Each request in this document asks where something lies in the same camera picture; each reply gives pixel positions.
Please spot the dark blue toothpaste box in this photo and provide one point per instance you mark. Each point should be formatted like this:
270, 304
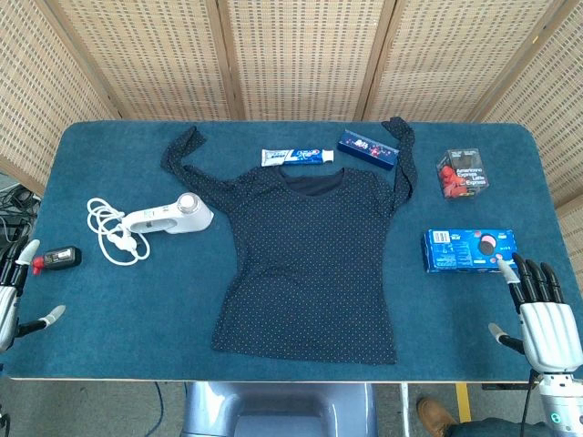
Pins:
369, 149

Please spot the blue white toothpaste tube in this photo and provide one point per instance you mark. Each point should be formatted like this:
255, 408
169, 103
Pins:
296, 157

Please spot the woven wicker folding screen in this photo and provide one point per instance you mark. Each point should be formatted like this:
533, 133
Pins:
296, 59

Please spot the brown shoe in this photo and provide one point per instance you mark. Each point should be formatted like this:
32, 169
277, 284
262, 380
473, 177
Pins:
432, 414

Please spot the dark trouser leg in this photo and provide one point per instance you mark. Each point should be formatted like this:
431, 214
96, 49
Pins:
492, 428

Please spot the white table leg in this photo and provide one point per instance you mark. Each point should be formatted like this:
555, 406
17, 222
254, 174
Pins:
403, 409

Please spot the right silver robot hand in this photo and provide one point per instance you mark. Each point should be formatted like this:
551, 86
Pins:
546, 337

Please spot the black bottle red cap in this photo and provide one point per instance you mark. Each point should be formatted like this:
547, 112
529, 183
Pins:
61, 258

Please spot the black red snack box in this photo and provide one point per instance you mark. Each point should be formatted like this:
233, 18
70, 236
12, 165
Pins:
462, 175

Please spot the white handheld garment steamer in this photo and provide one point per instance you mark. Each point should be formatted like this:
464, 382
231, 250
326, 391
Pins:
191, 218

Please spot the blue cookie box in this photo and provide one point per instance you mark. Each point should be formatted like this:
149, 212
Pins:
455, 250

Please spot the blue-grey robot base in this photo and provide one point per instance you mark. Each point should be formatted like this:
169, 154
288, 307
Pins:
273, 409

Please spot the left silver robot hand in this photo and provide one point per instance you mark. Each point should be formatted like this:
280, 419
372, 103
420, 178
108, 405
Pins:
5, 309

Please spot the navy polka dot shirt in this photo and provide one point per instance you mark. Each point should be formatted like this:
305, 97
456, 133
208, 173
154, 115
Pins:
309, 255

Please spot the blue felt table cover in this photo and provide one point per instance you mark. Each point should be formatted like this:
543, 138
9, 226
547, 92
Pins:
136, 309

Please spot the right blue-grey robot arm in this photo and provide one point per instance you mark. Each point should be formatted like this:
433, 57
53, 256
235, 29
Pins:
558, 405

